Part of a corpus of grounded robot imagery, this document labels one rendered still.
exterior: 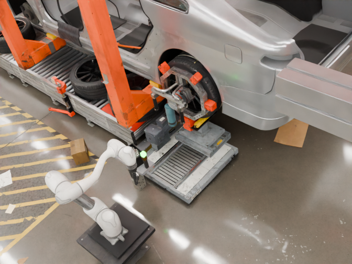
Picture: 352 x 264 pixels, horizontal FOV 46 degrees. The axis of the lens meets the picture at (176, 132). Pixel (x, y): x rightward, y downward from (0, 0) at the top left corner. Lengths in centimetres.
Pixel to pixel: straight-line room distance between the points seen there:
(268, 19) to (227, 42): 140
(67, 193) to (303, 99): 240
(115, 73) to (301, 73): 306
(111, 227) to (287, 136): 221
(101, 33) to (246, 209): 210
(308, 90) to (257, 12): 391
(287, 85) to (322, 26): 386
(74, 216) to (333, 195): 255
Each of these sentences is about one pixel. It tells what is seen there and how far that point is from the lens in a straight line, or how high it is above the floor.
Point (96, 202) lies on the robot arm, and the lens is 363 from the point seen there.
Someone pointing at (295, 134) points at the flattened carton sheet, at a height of 1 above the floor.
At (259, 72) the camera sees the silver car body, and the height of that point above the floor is 138.
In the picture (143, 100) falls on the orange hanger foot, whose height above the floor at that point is 68.
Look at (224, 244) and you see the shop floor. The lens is 392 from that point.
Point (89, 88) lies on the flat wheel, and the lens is 506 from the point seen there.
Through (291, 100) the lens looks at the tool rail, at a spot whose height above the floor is 277.
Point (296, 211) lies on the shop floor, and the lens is 412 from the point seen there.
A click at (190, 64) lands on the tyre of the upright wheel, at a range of 384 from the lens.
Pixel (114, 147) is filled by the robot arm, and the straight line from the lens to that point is 337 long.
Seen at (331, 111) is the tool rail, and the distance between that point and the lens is 91.
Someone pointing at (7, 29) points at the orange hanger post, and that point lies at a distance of 544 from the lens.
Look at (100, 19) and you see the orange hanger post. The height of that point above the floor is 175.
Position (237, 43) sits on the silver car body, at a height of 157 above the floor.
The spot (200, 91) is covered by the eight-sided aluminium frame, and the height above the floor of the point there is 100.
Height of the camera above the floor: 338
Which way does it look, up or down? 44 degrees down
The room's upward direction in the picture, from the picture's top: 11 degrees counter-clockwise
